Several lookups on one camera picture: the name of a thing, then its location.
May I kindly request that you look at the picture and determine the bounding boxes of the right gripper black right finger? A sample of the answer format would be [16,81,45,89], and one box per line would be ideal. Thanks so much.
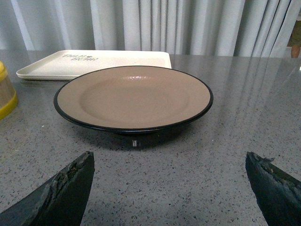
[246,152,301,226]

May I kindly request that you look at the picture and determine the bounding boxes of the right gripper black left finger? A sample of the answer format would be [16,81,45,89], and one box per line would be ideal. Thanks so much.
[0,152,95,226]

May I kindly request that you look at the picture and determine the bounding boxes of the brown plate with black rim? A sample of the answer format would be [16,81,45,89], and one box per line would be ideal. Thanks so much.
[54,65,214,146]

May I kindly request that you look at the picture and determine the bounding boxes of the cream plastic tray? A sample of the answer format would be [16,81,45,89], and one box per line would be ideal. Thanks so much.
[16,50,172,81]

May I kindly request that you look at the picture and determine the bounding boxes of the wooden steamer with yellow rims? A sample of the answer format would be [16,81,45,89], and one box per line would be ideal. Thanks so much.
[0,62,18,120]

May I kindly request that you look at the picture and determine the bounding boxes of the grey pleated curtain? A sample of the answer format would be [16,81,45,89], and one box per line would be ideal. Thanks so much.
[0,0,301,57]

